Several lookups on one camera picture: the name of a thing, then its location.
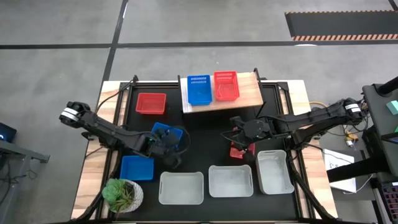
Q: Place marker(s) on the gray metal desk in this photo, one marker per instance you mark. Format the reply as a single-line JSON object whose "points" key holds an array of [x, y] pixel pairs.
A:
{"points": [[18, 151]]}

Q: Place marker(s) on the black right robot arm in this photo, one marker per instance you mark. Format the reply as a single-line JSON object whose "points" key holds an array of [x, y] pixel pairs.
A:
{"points": [[311, 119]]}

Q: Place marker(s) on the wooden shelf with black legs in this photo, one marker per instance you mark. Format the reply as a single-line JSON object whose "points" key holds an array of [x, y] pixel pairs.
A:
{"points": [[248, 93]]}

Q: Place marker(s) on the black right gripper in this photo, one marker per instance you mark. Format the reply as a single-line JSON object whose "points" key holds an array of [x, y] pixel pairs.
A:
{"points": [[252, 130]]}

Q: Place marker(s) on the black table mat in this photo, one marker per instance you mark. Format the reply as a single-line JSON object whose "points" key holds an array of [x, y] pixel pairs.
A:
{"points": [[205, 146]]}

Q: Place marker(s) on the dark gray equipment cart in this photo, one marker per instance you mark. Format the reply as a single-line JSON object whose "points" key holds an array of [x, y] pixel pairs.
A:
{"points": [[381, 124]]}

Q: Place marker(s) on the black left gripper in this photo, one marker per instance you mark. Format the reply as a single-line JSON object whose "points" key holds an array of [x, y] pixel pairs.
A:
{"points": [[155, 146]]}

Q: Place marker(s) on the black screen with blue glow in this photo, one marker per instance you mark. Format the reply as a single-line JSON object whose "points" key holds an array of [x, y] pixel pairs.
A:
{"points": [[7, 132]]}

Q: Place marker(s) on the white printed sheet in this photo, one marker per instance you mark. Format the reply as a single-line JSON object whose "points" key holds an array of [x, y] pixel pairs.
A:
{"points": [[335, 158]]}

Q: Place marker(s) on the red slotted plastic basket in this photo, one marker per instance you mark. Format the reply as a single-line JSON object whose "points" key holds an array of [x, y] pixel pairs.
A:
{"points": [[226, 87], [236, 153], [150, 104]]}

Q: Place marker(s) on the black flat cart beam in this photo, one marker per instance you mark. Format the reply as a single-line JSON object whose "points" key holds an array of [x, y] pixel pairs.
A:
{"points": [[357, 169]]}

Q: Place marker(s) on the green succulent in white pot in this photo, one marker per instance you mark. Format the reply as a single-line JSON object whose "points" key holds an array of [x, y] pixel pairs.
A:
{"points": [[119, 193]]}

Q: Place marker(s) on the blue slotted plastic basket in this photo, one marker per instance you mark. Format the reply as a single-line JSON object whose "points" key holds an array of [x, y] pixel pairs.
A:
{"points": [[175, 132], [136, 168], [199, 91]]}

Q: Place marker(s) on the black hazard-striped floor mat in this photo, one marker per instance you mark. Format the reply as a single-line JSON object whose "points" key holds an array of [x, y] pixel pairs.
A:
{"points": [[342, 26]]}

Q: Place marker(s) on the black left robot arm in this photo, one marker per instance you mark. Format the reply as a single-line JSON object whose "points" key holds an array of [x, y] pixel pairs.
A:
{"points": [[102, 127]]}

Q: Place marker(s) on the teal block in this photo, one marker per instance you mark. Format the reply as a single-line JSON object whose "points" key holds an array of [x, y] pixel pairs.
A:
{"points": [[393, 108]]}

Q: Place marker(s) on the white plastic storage bin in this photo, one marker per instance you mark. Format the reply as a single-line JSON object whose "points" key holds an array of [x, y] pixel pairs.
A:
{"points": [[230, 182], [181, 189], [275, 174]]}

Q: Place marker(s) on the yellow and white connector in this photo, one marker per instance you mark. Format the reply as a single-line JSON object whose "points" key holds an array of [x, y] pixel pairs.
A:
{"points": [[350, 137]]}

